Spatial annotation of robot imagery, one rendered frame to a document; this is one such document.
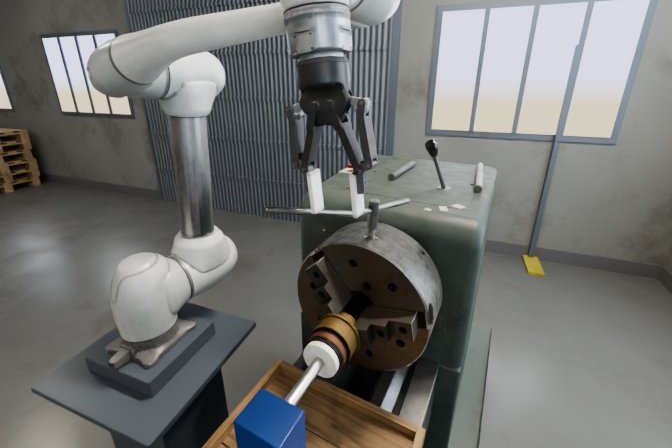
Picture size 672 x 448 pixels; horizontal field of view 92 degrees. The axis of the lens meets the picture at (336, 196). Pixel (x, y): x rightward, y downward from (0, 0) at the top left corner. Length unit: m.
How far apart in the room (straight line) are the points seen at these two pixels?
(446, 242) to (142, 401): 0.89
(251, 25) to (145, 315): 0.79
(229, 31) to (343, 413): 0.79
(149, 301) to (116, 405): 0.27
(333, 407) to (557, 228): 2.90
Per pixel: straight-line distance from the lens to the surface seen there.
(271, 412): 0.55
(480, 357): 1.50
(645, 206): 3.54
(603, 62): 3.21
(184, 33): 0.70
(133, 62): 0.79
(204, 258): 1.11
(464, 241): 0.77
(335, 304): 0.68
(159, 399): 1.12
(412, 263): 0.68
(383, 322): 0.66
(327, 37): 0.45
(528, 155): 3.20
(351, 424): 0.81
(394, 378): 0.92
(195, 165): 1.01
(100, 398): 1.19
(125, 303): 1.07
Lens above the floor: 1.55
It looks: 20 degrees down
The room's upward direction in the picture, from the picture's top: straight up
